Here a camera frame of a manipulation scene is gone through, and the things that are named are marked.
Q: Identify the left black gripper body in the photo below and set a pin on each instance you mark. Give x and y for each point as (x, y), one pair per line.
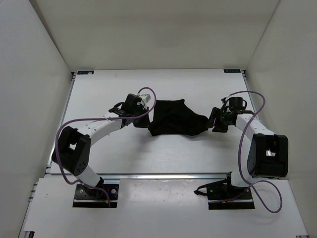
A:
(141, 121)

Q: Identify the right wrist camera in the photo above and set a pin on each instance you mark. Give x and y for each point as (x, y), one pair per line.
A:
(225, 101)

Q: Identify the black skirt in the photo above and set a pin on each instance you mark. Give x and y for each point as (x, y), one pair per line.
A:
(175, 118)

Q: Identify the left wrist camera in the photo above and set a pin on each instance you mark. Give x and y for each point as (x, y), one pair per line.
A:
(145, 98)

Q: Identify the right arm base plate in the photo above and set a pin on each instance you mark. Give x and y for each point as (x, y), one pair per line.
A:
(222, 195)

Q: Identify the blue corner label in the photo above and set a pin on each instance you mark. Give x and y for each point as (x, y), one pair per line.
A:
(232, 71)
(85, 72)

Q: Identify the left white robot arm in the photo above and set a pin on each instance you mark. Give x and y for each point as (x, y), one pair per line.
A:
(72, 151)

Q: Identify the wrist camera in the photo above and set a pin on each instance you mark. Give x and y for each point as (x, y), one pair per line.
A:
(225, 101)
(145, 98)

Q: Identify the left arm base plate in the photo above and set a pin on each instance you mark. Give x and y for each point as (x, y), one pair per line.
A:
(90, 198)

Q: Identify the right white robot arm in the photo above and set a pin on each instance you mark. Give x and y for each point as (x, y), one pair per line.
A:
(268, 153)

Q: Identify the right blue corner label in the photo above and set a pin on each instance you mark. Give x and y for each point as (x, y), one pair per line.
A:
(232, 71)

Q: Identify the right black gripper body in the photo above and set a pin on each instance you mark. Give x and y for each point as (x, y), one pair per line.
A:
(220, 120)

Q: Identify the left blue corner label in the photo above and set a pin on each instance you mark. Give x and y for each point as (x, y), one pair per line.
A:
(85, 72)

